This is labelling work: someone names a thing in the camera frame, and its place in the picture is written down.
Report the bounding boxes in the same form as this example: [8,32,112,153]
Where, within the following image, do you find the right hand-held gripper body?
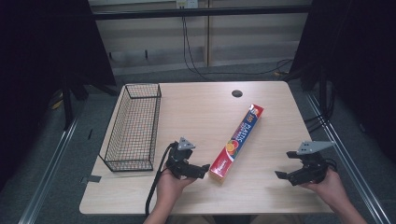
[290,140,337,185]

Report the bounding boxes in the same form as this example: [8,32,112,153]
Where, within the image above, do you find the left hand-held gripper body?
[165,136,197,180]

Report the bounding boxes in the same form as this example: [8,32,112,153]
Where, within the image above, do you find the person's right hand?
[300,167,346,208]

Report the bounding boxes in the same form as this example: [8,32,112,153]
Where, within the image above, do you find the person's left hand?
[155,169,197,207]

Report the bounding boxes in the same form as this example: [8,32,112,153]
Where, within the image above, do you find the red plastic wrap box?
[208,104,265,185]

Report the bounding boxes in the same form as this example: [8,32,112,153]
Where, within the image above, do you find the black curtain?
[0,0,119,192]
[288,0,396,164]

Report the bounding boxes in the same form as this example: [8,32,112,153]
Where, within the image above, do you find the black metal stand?
[59,73,120,131]

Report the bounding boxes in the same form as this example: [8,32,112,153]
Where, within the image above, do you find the black horizontal bar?
[92,5,313,21]

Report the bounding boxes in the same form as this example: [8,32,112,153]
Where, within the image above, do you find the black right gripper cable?
[323,158,338,173]

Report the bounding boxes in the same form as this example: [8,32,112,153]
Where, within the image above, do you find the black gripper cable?
[323,158,338,173]
[144,142,177,217]

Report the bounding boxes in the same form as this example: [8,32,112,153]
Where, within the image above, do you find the metal floor rail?
[18,116,80,224]
[304,91,391,224]

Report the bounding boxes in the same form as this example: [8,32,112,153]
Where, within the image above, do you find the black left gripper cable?
[144,142,177,217]

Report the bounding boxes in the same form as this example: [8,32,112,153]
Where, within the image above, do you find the black floor cables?
[302,82,336,134]

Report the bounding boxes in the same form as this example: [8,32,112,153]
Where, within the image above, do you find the black wire basket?
[98,82,163,173]

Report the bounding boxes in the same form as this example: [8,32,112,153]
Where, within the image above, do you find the black wall cable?
[181,16,294,83]

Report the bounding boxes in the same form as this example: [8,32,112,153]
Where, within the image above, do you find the white wall outlet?
[176,0,199,9]

